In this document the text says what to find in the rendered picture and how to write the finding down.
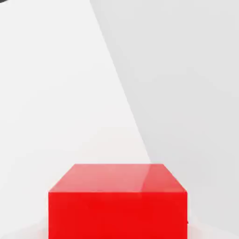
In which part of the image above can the small red cube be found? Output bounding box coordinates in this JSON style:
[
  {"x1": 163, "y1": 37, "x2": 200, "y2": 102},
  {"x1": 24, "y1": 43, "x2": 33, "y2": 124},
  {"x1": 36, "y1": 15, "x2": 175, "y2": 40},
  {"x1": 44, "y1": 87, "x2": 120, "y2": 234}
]
[{"x1": 48, "y1": 163, "x2": 188, "y2": 239}]

